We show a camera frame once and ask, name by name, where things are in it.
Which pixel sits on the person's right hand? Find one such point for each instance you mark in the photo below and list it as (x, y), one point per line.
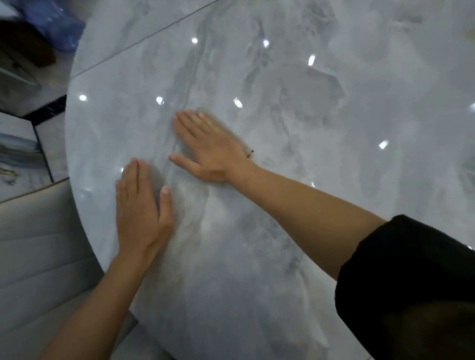
(215, 155)

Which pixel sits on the person's left hand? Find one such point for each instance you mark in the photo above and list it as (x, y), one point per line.
(141, 222)

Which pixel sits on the cream orange chair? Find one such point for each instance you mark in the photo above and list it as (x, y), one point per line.
(37, 259)

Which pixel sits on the person's left forearm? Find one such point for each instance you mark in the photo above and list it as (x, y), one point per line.
(96, 315)

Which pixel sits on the person's right forearm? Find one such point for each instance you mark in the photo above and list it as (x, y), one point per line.
(311, 222)

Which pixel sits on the grey marble dining table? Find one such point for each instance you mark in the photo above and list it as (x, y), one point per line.
(297, 92)

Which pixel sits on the person's black shirt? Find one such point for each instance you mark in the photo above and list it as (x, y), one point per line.
(400, 267)

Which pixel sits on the person's brown vest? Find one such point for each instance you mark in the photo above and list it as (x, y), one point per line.
(430, 330)

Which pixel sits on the black framed abstract painting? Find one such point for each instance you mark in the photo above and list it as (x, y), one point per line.
(18, 155)

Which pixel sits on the blue water jug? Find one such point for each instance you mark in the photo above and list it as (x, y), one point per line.
(55, 26)

